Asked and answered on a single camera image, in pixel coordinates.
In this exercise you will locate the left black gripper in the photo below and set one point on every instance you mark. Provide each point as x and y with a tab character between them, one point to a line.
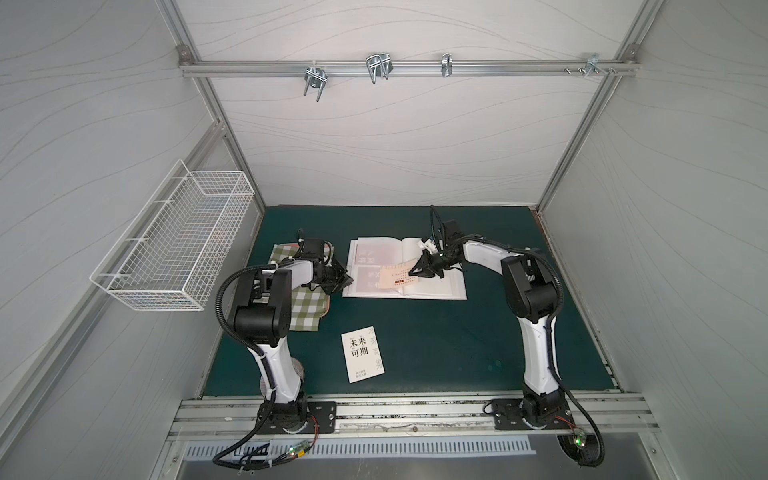
334	276

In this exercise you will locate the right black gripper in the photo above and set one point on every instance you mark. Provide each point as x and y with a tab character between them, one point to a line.
429	264

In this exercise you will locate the orange photo card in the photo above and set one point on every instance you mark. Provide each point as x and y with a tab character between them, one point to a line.
366	280

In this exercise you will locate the white photo album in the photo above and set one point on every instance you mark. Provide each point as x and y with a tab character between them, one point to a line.
380	266

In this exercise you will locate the white photo card black text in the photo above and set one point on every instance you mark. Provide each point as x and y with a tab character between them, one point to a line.
362	354

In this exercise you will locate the red photo card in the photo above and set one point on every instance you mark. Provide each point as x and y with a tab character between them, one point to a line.
377	253

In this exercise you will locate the pale pink photo card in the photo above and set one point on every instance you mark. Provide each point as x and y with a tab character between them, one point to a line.
397	276

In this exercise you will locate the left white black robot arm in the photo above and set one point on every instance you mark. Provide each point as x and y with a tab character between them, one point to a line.
262	317

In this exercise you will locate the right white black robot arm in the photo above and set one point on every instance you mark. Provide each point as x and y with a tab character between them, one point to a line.
534	294

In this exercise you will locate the green checkered photo album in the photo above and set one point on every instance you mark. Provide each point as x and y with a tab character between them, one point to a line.
309	305

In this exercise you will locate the pink ribbed cup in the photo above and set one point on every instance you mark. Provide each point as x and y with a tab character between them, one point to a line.
299	369

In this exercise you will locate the white slotted vent strip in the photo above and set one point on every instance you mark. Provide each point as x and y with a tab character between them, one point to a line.
381	447

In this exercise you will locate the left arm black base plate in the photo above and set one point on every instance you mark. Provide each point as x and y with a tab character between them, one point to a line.
318	414

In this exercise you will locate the white wire basket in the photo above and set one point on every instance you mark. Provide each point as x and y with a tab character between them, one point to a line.
170	255

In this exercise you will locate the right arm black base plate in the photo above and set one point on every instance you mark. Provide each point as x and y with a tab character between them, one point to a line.
507	414

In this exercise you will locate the metal bracket with screws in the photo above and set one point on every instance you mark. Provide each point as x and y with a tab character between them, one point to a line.
592	67

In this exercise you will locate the horizontal aluminium rail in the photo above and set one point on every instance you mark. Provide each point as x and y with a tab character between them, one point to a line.
401	68

